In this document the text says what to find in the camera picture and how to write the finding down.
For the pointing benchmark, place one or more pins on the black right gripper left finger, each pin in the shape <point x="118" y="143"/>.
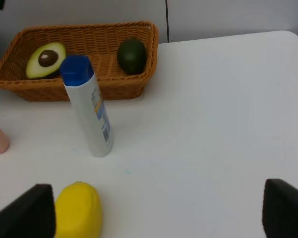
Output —
<point x="32" y="215"/>

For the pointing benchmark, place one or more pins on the halved avocado with pit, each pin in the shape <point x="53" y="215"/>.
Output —
<point x="45" y="61"/>

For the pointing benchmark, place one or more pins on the white bottle blue cap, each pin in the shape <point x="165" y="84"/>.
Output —
<point x="80" y="82"/>

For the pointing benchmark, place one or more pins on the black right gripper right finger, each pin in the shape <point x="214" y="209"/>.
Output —
<point x="280" y="209"/>

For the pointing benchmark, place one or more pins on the yellow lemon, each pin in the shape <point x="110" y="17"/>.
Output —
<point x="78" y="212"/>

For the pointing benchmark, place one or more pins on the orange wicker basket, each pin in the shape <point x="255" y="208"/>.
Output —
<point x="91" y="51"/>

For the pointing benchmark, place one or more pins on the dark green lime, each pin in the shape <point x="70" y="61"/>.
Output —
<point x="132" y="56"/>

